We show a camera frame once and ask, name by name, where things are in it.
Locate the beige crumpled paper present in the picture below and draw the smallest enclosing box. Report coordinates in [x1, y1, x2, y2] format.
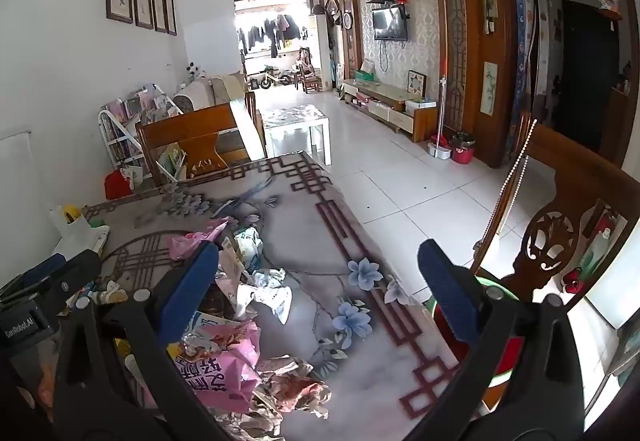
[215, 236, 256, 317]

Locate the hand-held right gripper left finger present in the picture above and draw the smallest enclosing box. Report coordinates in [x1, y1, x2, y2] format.
[52, 241, 236, 441]

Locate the white magazine rack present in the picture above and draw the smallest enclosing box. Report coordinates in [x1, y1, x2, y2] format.
[97, 84, 183, 172]

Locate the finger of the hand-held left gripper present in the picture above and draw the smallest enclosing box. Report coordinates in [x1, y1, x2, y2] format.
[27, 248, 104, 307]
[0, 253, 68, 297]

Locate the large pink printed wrapper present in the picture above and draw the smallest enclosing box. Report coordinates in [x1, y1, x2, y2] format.
[170, 318, 263, 414]

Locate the carved wooden chair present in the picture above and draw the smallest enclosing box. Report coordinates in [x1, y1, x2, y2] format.
[470, 111, 640, 422]

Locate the wall television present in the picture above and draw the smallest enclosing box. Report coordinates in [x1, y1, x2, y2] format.
[372, 5, 408, 42]

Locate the framed geometric picture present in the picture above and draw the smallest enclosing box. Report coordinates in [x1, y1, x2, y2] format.
[406, 70, 427, 99]

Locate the wooden television cabinet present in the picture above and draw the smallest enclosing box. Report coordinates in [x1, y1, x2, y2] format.
[341, 78, 438, 143]

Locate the white coffee table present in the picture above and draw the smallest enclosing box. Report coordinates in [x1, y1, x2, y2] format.
[261, 104, 332, 166]

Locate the red bag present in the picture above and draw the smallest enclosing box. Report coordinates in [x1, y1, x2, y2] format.
[104, 170, 133, 201]

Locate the newspaper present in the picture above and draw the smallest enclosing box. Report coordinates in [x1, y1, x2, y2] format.
[215, 356, 333, 441]

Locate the white balance bike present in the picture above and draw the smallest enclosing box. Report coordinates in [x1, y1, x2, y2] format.
[248, 66, 293, 91]

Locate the white crumpled paper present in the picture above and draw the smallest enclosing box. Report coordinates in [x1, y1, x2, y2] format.
[237, 268, 293, 324]

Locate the small wooden chair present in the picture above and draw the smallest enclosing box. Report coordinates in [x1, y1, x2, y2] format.
[297, 48, 321, 94]

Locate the row of hanging clothes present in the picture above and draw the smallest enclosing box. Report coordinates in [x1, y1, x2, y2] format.
[237, 14, 311, 57]

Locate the blue patterned door curtain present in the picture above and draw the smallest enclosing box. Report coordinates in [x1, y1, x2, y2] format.
[507, 0, 536, 162]

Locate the green plastic bottle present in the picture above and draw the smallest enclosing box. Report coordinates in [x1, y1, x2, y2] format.
[575, 226, 613, 282]

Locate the mop with red handle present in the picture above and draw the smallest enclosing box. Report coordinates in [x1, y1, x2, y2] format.
[427, 0, 453, 159]

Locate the beige sofa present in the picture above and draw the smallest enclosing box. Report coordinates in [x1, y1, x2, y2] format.
[172, 74, 251, 112]

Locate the red basin with green rim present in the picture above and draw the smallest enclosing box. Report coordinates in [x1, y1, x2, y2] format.
[427, 271, 526, 392]

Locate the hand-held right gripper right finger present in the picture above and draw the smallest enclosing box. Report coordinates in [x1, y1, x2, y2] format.
[400, 238, 586, 441]

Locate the white standing air conditioner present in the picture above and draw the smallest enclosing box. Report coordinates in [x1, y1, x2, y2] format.
[315, 16, 335, 89]

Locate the red bucket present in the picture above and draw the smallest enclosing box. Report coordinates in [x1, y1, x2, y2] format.
[450, 134, 476, 165]

